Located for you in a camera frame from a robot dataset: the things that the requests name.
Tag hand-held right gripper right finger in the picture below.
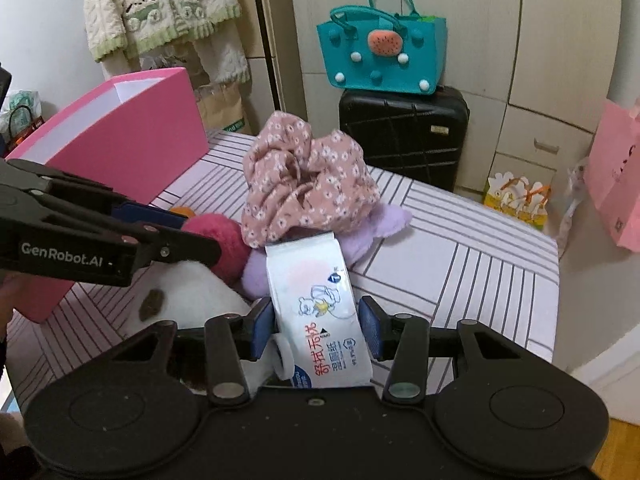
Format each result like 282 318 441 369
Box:
359 296 526 407

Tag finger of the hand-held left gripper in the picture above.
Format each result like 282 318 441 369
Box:
5 159 190 231
47 207 224 273

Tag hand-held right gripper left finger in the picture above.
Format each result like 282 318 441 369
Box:
117 297 277 407

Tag pink plush ball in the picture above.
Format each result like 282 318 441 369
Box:
181 213 248 286

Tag white plush toy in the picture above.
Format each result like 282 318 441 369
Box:
122 260 281 396

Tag white wet wipes pack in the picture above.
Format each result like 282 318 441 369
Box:
264 230 373 391

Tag pink storage box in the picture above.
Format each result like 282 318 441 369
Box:
5 67 211 323

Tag pink floral cloth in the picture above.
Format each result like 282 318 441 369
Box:
241 111 382 250

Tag purple plush toy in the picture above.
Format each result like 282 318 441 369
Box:
241 205 413 301

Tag striped bed sheet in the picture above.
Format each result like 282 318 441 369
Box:
5 127 560 411

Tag brown paper bag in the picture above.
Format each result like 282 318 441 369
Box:
192 82 251 136

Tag cream fleece pants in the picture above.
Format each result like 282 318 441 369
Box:
135 22 251 86

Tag yellow gift bag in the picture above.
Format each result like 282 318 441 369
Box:
482 172 551 233

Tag black suitcase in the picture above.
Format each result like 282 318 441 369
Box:
338 85 471 192

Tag cream fleece jacket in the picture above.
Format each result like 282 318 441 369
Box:
82 0 242 63

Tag clear plastic bag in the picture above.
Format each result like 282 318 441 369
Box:
555 157 591 256

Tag teal felt handbag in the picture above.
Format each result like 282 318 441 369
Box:
316 0 447 97

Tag pink paper bag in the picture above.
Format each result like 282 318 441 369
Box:
582 99 640 253

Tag beige wardrobe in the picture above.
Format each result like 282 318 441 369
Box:
255 0 636 206

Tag woven bag with black handles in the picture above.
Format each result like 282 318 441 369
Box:
7 105 47 145

